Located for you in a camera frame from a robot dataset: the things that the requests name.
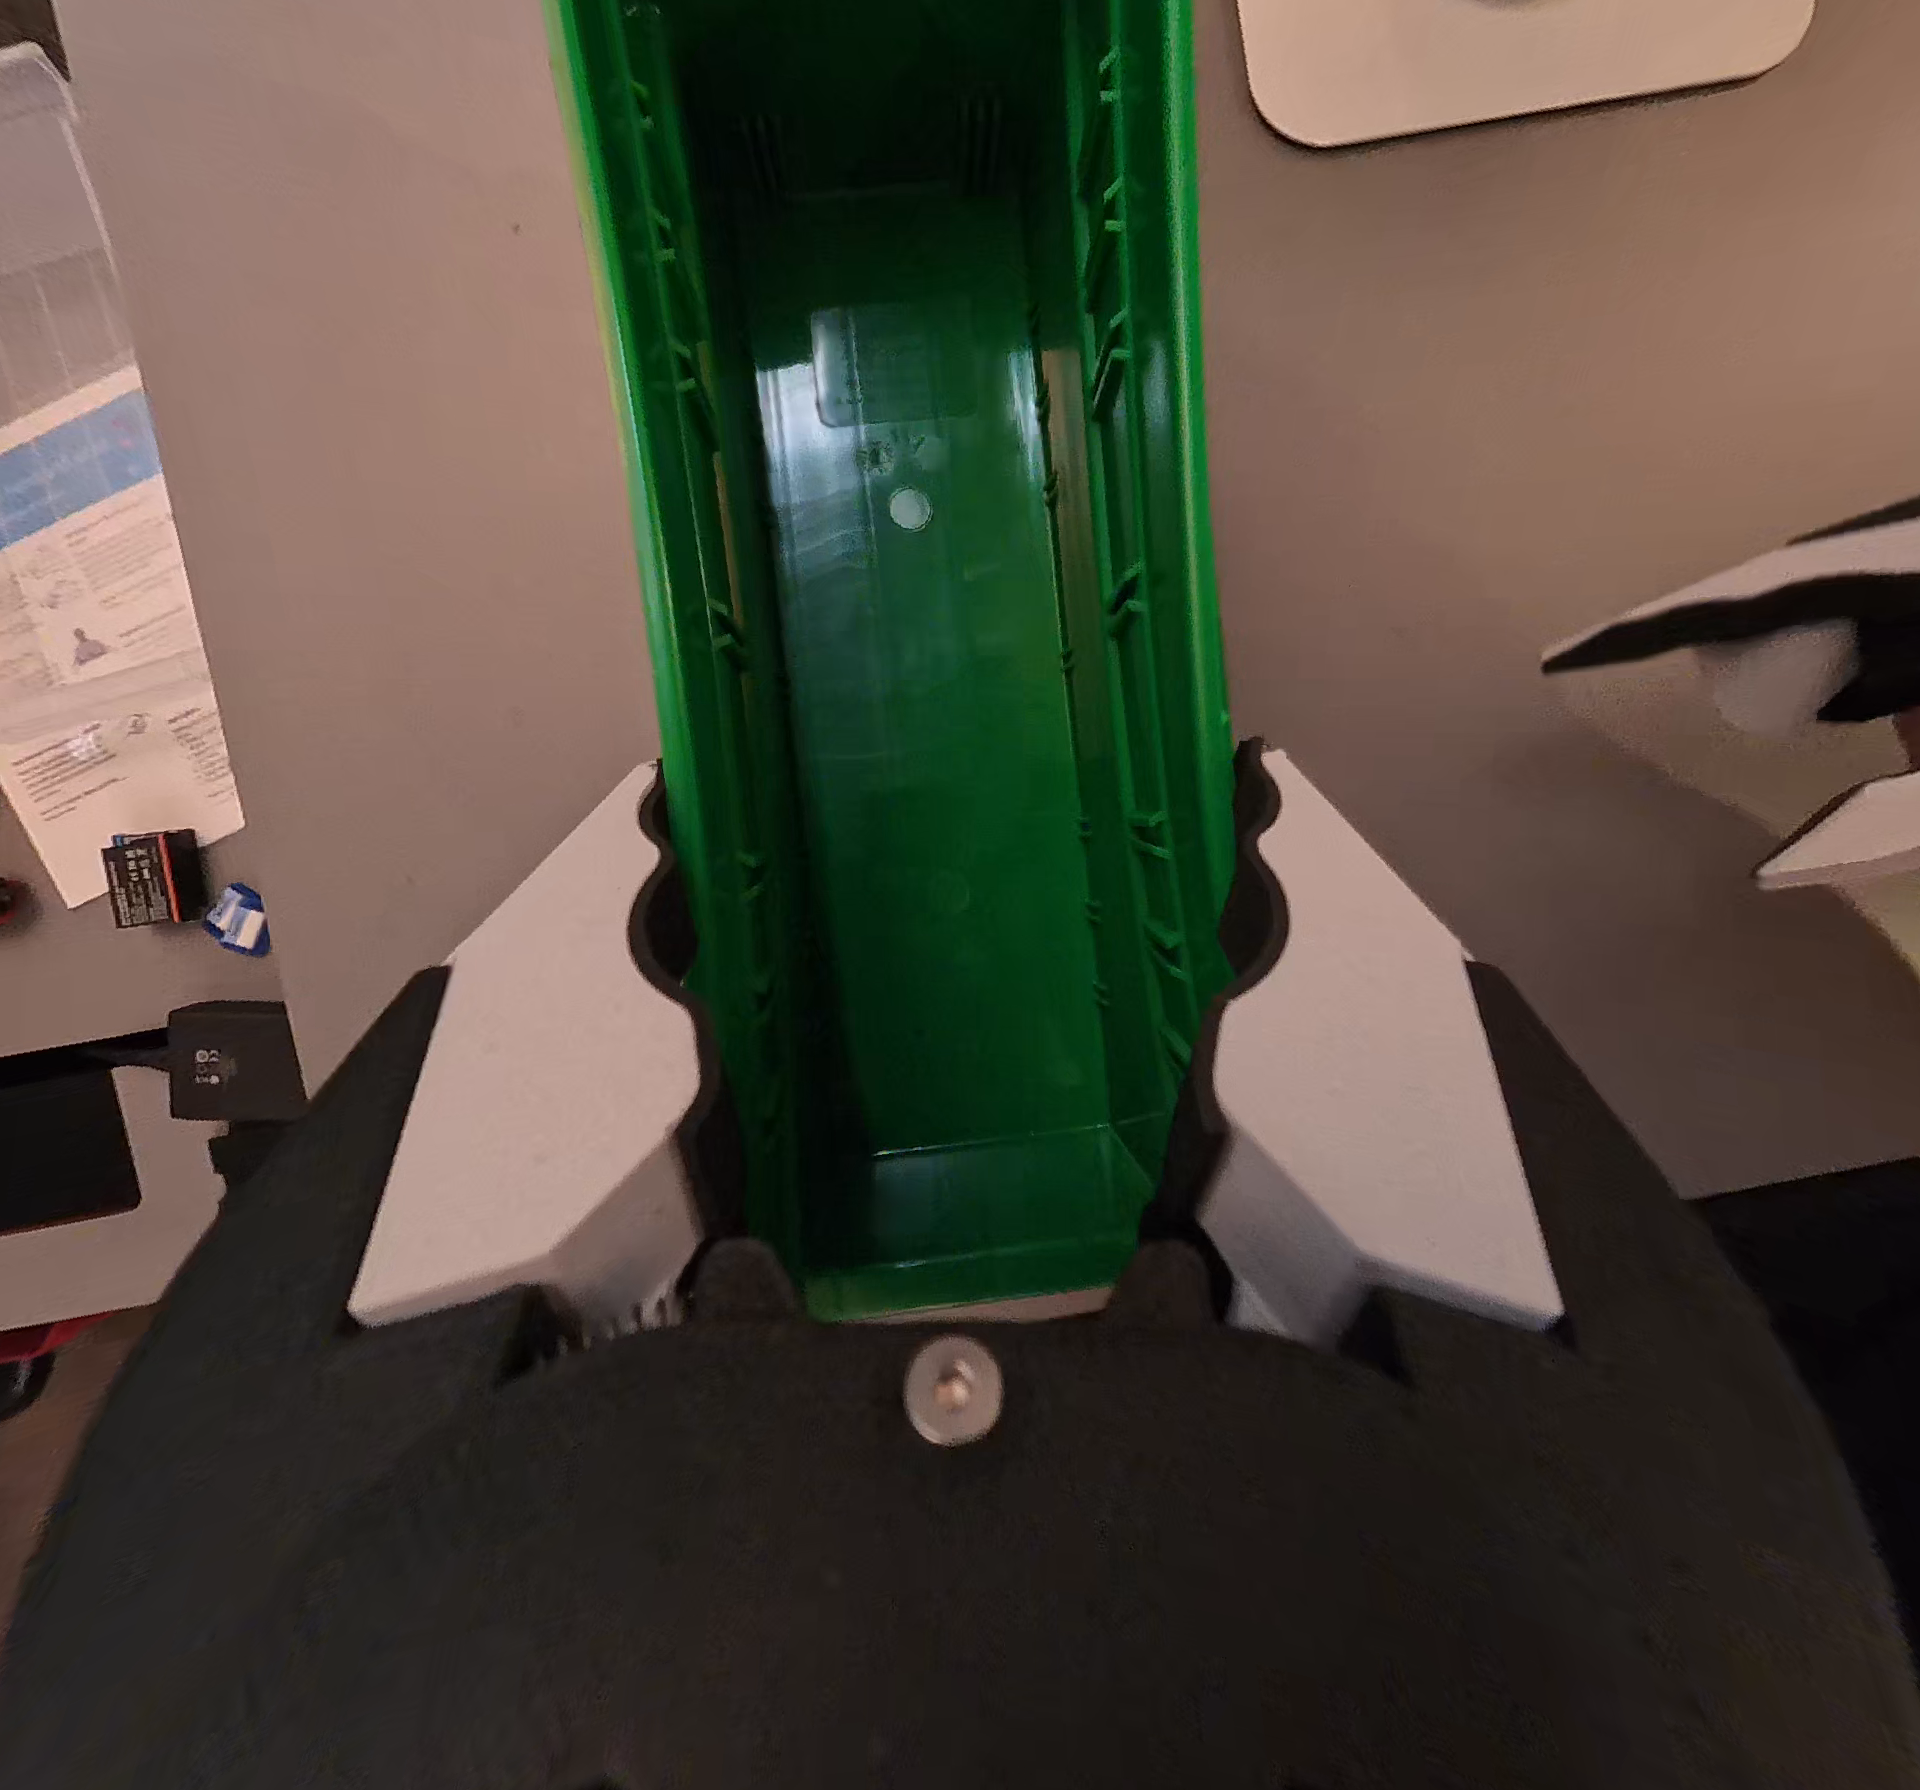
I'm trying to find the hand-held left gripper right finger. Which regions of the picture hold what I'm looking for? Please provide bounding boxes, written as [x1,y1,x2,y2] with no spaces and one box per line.
[1196,742,1566,1348]

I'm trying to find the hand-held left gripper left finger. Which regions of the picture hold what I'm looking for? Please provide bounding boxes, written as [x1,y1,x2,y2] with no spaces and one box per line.
[346,759,712,1337]

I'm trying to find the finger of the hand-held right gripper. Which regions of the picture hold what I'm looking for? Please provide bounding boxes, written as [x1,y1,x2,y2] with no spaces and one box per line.
[1544,498,1920,742]
[1755,777,1920,898]

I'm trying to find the green plastic bin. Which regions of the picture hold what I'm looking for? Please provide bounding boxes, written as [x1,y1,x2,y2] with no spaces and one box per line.
[516,0,1242,1325]

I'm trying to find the black power adapter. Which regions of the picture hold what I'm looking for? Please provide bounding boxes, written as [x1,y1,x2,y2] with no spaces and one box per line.
[164,1005,314,1127]

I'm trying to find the black battery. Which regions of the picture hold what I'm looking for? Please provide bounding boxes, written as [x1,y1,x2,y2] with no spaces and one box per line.
[99,819,204,934]

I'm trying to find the black flat device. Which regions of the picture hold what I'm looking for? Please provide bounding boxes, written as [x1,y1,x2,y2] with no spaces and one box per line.
[0,1075,146,1240]

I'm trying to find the printed instruction sheet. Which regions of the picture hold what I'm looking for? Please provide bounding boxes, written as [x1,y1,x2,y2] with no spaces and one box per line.
[0,366,248,907]

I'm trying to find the white mounting plate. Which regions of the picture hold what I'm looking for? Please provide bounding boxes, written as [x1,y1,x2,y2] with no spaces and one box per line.
[1217,0,1815,153]

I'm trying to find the clear plastic box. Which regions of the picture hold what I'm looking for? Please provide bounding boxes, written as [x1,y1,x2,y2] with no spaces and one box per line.
[0,42,146,412]

